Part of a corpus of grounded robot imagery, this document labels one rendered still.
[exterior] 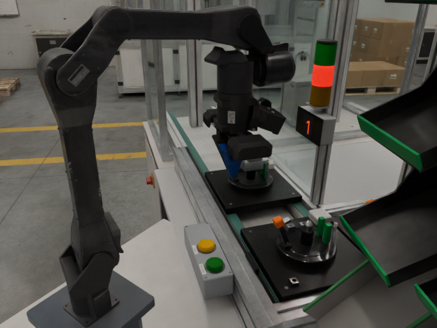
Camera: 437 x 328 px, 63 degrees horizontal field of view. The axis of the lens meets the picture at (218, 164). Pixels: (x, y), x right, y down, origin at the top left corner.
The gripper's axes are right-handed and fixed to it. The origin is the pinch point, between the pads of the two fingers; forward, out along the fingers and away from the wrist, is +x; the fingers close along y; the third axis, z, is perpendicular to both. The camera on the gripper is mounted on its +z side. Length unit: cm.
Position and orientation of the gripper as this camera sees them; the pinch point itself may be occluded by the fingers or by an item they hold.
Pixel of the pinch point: (233, 159)
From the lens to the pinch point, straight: 62.4
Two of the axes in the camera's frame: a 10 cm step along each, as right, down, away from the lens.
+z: 9.6, -1.2, 2.6
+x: 0.0, 9.0, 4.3
